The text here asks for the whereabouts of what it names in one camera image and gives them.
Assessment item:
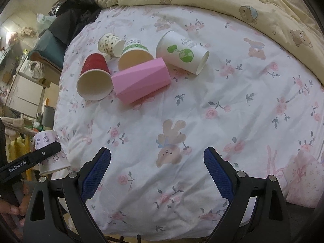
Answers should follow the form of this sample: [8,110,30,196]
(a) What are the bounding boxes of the pink faceted cup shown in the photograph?
[111,57,172,104]

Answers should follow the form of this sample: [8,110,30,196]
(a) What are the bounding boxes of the white cup green band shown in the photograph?
[118,38,154,71]

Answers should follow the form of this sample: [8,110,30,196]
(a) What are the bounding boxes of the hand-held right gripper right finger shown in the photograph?
[204,147,292,243]

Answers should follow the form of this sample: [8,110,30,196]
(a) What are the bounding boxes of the yellow cloth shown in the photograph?
[6,137,32,173]

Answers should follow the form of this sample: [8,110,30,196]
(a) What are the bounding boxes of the pink bow print pillow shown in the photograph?
[285,149,324,208]

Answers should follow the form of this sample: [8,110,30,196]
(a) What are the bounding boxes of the white cup with green globe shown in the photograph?
[155,30,210,75]

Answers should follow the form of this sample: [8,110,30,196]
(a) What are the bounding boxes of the floral white bedsheet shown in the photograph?
[53,5,324,238]

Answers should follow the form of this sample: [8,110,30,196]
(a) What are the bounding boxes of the white cabinet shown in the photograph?
[5,73,45,113]

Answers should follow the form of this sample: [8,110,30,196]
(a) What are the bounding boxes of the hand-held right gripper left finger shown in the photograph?
[25,147,112,243]

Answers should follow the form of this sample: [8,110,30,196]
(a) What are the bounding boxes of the purple print paper cup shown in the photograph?
[34,130,72,176]

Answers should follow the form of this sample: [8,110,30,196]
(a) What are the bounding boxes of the dark clothing pile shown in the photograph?
[48,0,102,52]

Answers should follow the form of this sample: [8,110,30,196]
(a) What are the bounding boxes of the clear plastic bag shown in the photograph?
[37,13,55,31]

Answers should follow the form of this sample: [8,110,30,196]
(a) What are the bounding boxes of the grey bin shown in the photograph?
[43,105,56,129]

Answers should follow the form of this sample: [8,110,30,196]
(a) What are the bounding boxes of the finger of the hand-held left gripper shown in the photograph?
[0,141,62,183]

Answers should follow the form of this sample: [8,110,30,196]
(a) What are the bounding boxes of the small cream patterned paper cup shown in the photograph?
[98,33,126,58]

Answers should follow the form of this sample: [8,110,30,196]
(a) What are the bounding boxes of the person's left hand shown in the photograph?
[0,183,33,227]

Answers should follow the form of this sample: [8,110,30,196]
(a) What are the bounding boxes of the teal cushion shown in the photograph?
[28,29,66,69]

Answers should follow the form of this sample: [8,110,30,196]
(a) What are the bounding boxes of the red paper cup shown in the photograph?
[76,53,114,101]

